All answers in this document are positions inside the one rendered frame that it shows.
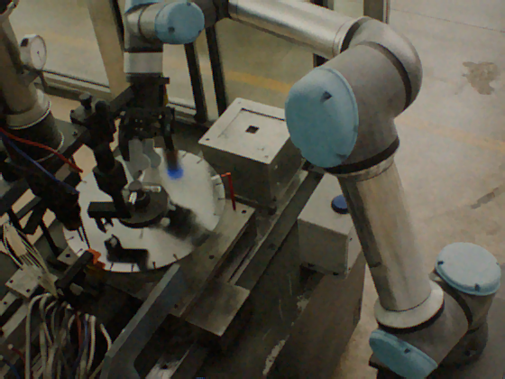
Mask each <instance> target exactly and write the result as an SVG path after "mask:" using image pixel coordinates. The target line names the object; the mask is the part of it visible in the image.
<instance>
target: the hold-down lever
mask: <svg viewBox="0 0 505 379"><path fill-rule="evenodd" d="M94 106H95V109H96V116H97V118H98V120H100V121H101V122H102V124H103V127H104V132H105V135H106V140H107V142H108V143H113V142H114V140H115V137H114V135H113V132H112V129H111V126H110V123H109V118H110V112H109V109H108V106H107V103H106V101H105V100H104V99H103V98H99V99H98V100H97V101H96V102H95V104H94Z"/></svg>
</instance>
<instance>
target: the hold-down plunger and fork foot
mask: <svg viewBox="0 0 505 379"><path fill-rule="evenodd" d="M111 199H112V201H90V204H89V206H88V209H87V213H88V216H89V218H93V219H94V220H95V223H96V226H97V229H99V230H100V231H102V232H103V233H105V234H106V233H107V232H106V228H105V225H104V223H103V220H102V218H104V219H105V220H106V221H108V222H109V223H110V225H111V226H114V224H113V221H112V219H111V218H133V212H134V210H135V207H134V204H133V202H132V201H125V199H124V194H123V192H122V191H120V192H119V193H117V194H116V195H114V196H113V197H111Z"/></svg>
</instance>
